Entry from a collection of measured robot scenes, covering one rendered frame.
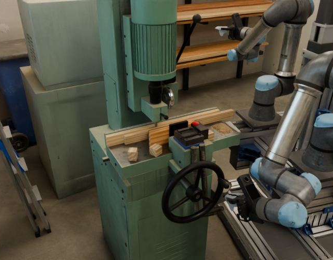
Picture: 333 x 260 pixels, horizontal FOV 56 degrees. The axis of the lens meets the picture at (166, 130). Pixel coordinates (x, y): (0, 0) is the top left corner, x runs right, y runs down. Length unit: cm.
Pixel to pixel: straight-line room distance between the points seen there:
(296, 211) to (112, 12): 103
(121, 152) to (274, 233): 110
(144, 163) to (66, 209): 130
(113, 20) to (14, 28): 220
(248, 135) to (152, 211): 73
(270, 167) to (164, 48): 58
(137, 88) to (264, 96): 74
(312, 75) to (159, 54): 54
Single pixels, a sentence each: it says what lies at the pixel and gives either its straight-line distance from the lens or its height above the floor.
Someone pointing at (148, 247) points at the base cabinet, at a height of 40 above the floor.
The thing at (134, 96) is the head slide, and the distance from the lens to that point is 143.
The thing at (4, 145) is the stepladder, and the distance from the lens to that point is 195.
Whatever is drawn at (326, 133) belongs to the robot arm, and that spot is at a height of 99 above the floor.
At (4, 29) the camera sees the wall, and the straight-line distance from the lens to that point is 353.
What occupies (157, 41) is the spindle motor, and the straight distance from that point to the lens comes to 122.
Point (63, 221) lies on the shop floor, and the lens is 241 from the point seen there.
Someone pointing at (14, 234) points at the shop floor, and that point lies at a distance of 244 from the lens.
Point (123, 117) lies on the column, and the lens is 156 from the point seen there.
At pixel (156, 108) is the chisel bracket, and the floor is 107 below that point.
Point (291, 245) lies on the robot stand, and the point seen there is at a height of 21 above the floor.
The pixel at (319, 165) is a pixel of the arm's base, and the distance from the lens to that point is 151.
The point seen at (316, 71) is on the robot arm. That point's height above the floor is 132.
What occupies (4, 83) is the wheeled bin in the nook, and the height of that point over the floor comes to 70.
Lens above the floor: 163
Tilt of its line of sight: 29 degrees down
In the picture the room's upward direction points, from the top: straight up
